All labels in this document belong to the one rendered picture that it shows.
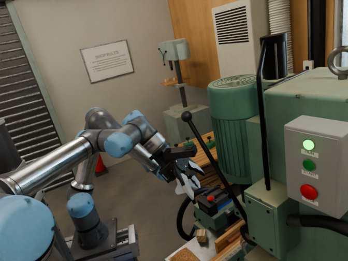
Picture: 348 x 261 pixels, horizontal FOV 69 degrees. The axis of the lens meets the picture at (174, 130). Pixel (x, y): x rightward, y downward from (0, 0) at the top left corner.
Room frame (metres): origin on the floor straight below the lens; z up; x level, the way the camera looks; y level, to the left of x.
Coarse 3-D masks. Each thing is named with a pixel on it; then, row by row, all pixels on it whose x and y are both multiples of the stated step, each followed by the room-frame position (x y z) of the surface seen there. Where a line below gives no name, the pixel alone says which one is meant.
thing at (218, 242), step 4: (236, 224) 0.76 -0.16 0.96; (240, 224) 0.76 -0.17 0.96; (232, 228) 0.74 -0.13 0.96; (236, 228) 0.74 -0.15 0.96; (228, 232) 0.73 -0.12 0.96; (232, 232) 0.73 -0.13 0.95; (224, 236) 0.72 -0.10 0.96; (228, 236) 0.72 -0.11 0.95; (216, 240) 0.70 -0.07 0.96; (220, 240) 0.70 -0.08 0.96; (224, 240) 0.71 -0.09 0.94; (216, 244) 0.69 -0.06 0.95; (220, 244) 0.70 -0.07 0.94; (224, 244) 0.71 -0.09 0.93; (216, 248) 0.70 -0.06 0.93; (220, 248) 0.70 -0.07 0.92; (224, 248) 0.71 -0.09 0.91; (216, 252) 0.70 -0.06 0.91
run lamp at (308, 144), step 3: (303, 141) 0.38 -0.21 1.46; (306, 141) 0.37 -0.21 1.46; (309, 141) 0.37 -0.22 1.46; (312, 141) 0.37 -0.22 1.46; (303, 144) 0.38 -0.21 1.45; (306, 144) 0.37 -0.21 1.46; (309, 144) 0.37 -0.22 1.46; (312, 144) 0.37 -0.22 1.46; (306, 147) 0.37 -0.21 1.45; (309, 147) 0.37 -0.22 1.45; (312, 147) 0.37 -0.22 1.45
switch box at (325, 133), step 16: (288, 128) 0.41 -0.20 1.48; (304, 128) 0.39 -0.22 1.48; (320, 128) 0.37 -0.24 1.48; (336, 128) 0.36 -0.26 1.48; (288, 144) 0.41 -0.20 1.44; (320, 144) 0.36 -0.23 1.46; (336, 144) 0.34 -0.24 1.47; (288, 160) 0.41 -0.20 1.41; (320, 160) 0.36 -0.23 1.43; (336, 160) 0.34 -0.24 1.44; (288, 176) 0.41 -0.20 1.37; (304, 176) 0.38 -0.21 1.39; (320, 176) 0.36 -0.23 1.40; (336, 176) 0.34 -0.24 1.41; (288, 192) 0.41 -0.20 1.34; (320, 192) 0.36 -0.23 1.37; (336, 192) 0.34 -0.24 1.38; (320, 208) 0.36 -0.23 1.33; (336, 208) 0.34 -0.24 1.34
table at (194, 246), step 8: (200, 224) 0.90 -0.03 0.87; (208, 232) 0.81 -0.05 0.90; (216, 232) 0.80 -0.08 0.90; (224, 232) 0.79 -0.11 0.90; (192, 240) 0.79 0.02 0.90; (208, 240) 0.77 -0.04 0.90; (192, 248) 0.75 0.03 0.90; (200, 248) 0.74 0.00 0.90; (208, 248) 0.73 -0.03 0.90; (168, 256) 0.73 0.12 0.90; (200, 256) 0.70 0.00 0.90; (208, 256) 0.70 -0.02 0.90
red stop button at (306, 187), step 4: (304, 184) 0.38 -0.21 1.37; (308, 184) 0.37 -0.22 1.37; (300, 188) 0.38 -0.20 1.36; (304, 188) 0.37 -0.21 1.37; (308, 188) 0.37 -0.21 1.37; (312, 188) 0.36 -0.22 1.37; (304, 192) 0.37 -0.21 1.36; (308, 192) 0.37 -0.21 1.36; (312, 192) 0.36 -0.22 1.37; (316, 192) 0.36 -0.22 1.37; (304, 196) 0.37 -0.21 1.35; (308, 196) 0.37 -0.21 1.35; (312, 196) 0.36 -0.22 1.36; (316, 196) 0.36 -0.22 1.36
